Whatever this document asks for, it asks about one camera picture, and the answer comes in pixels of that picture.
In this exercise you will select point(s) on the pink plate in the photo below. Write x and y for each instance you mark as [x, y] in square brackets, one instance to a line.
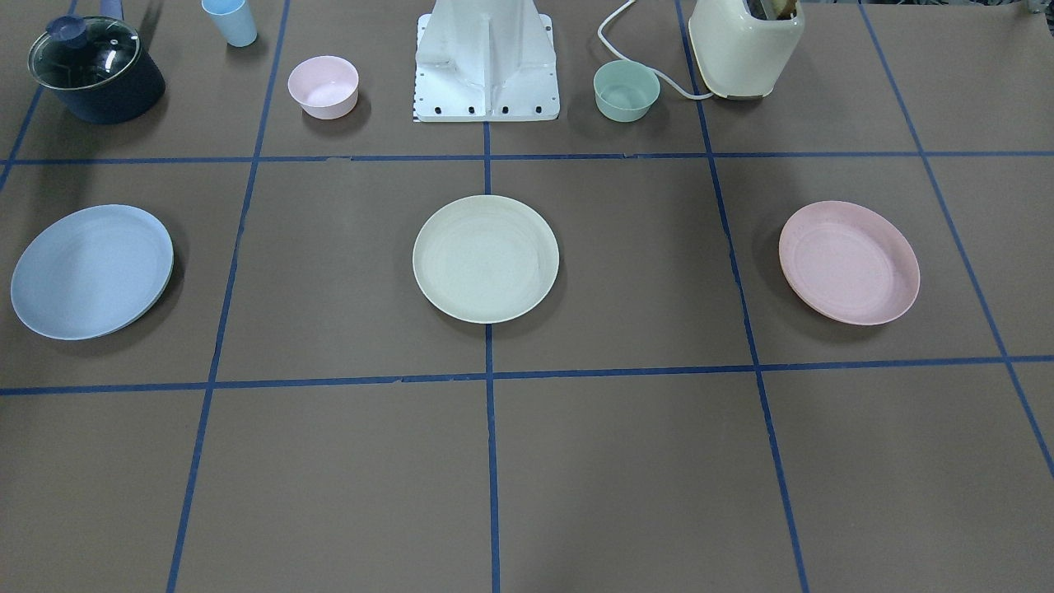
[848, 263]

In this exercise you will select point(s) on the blue plate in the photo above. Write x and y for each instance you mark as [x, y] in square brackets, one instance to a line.
[92, 273]

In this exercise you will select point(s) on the cream plate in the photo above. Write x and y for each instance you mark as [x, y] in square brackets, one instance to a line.
[485, 259]

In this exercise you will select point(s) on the pink bowl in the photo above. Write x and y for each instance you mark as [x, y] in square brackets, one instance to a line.
[326, 87]

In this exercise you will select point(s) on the cream toaster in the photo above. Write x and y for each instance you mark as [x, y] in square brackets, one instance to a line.
[742, 47]

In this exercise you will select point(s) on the light blue cup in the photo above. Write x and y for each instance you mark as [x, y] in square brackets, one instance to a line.
[234, 20]

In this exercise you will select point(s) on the dark blue pot with lid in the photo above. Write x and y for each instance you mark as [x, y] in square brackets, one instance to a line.
[98, 66]

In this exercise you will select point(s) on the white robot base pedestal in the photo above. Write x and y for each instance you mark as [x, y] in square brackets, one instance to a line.
[485, 62]

